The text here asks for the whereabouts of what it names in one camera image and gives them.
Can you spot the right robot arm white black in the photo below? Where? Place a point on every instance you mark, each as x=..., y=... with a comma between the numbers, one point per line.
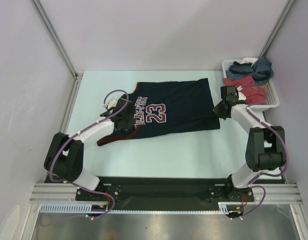
x=266, y=153

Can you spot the white cloth in basket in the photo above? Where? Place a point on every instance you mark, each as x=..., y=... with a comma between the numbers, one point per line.
x=249, y=60

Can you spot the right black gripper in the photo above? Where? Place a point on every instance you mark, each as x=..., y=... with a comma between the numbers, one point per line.
x=217, y=111

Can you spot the white slotted cable duct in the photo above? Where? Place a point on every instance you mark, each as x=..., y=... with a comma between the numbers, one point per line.
x=98, y=208

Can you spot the red tank top in basket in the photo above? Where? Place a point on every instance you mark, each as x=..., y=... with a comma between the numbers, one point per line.
x=255, y=95

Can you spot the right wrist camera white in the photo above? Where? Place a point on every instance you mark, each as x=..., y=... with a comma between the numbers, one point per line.
x=240, y=94

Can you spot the aluminium frame post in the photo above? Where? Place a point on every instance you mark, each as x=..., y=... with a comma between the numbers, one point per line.
x=288, y=8
x=48, y=25

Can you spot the aluminium rail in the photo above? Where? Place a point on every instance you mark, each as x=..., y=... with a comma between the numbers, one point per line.
x=67, y=193

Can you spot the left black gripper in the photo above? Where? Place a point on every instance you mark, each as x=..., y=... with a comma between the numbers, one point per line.
x=127, y=126

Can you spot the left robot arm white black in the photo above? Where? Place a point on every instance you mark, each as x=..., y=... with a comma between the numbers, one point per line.
x=65, y=156

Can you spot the white plastic laundry basket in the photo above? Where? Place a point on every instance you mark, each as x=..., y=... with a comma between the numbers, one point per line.
x=272, y=100

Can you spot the right aluminium frame post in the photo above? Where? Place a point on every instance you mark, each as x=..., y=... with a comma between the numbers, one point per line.
x=288, y=8

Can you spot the blue-grey tank top in basket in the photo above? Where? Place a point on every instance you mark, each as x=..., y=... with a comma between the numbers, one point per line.
x=261, y=71

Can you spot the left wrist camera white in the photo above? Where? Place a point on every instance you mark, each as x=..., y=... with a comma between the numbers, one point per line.
x=111, y=104

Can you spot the left aluminium frame post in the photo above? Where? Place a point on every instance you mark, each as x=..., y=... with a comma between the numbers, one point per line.
x=48, y=25

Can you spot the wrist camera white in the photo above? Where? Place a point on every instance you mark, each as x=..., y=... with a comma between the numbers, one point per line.
x=111, y=104
x=240, y=94

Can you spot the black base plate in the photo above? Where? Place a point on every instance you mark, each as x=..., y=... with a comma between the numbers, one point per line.
x=164, y=181

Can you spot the navy jersey tank top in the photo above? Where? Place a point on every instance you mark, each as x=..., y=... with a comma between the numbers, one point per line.
x=171, y=107

